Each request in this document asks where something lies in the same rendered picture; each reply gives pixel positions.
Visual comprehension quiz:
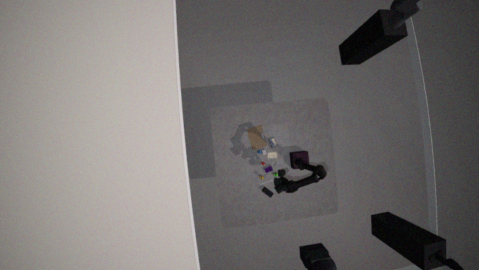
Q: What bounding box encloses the purple ink pad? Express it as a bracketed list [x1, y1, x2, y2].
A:
[264, 165, 274, 174]

